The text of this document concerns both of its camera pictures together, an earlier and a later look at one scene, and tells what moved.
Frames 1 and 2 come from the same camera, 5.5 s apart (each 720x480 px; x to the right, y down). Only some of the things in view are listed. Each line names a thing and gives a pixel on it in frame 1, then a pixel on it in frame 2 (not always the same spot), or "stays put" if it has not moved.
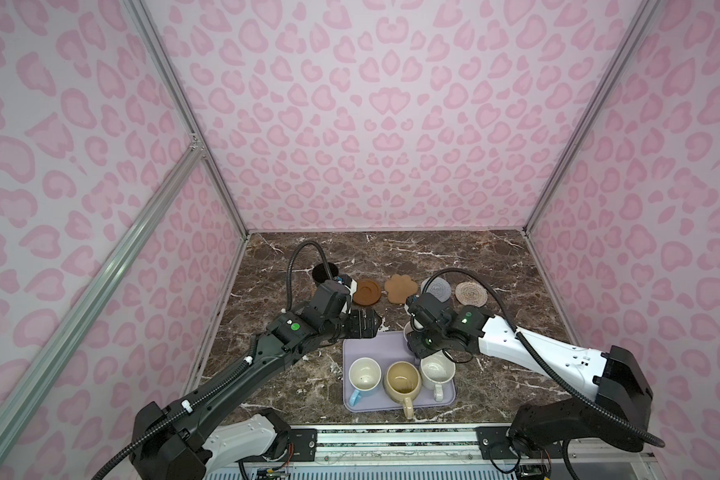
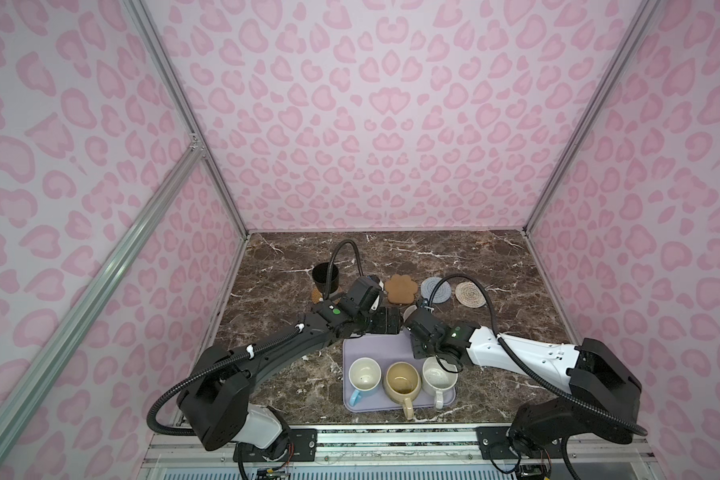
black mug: [319, 273] stays put
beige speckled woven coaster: [471, 293] stays put
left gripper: [359, 330] → [384, 325]
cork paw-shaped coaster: [400, 287] stays put
